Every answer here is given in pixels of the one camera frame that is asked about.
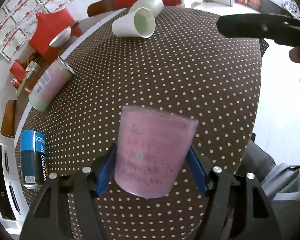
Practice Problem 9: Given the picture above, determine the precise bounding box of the blue black can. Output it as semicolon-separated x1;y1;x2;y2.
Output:
20;130;48;190

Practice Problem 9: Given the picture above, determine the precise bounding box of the white paper cup front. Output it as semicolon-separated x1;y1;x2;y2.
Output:
111;8;156;38

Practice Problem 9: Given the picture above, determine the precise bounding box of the white ceramic bowl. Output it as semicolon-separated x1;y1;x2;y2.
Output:
49;26;71;48

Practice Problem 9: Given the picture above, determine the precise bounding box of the red soda can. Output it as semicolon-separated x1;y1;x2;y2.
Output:
11;77;21;90

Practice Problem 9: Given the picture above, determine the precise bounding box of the white black sideboard cabinet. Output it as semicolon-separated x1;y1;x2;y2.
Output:
0;143;29;236

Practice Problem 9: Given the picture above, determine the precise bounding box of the white paper cup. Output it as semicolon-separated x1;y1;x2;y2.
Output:
111;8;156;38
129;0;164;17

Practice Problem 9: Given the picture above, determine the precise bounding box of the green flat box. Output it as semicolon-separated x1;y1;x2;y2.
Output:
16;61;39;96

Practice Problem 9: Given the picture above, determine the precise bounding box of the pink green canister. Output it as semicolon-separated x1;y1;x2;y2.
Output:
29;57;76;112

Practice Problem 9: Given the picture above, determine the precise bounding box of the pink plastic cup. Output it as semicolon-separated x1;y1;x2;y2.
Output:
114;106;198;198

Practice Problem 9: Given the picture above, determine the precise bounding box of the brown wooden chair left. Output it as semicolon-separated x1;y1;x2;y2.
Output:
0;100;17;138

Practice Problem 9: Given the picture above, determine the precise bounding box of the white paper cup rear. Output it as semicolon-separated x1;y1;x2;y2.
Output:
129;0;164;17

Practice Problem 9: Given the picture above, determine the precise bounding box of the brown wooden chair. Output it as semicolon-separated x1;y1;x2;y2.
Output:
0;100;17;138
87;0;115;17

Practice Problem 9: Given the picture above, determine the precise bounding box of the brown wooden chair right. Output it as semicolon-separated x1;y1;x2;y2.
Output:
87;0;115;17

